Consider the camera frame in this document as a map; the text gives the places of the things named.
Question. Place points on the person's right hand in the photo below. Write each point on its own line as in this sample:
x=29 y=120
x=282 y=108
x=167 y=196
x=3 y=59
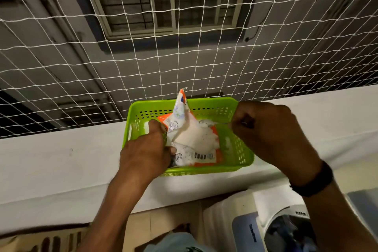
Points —
x=271 y=133

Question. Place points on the person's left hand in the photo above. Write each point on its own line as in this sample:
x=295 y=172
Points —
x=141 y=157

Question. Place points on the person's left forearm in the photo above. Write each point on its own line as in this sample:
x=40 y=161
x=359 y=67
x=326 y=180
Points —
x=115 y=216

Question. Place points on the black wristband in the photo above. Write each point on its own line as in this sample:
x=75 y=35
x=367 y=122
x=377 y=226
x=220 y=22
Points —
x=314 y=182

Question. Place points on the green plastic basket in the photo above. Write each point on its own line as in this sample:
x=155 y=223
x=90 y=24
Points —
x=236 y=154

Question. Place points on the metal spoon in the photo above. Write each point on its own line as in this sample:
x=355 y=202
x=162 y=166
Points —
x=220 y=123

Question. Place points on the detergent powder packet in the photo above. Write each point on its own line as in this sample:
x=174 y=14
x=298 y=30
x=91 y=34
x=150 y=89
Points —
x=192 y=136

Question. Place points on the person's right forearm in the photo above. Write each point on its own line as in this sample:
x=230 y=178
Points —
x=339 y=225

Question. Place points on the white window safety net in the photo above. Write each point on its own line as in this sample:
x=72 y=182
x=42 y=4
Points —
x=189 y=68

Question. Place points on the beige slotted crate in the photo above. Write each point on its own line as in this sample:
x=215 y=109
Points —
x=35 y=241

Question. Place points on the colourful printed shirt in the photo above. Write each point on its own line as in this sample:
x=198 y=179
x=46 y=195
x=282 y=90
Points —
x=177 y=244

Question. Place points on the white and blue washing machine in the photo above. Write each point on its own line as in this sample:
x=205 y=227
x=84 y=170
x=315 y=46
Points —
x=230 y=222

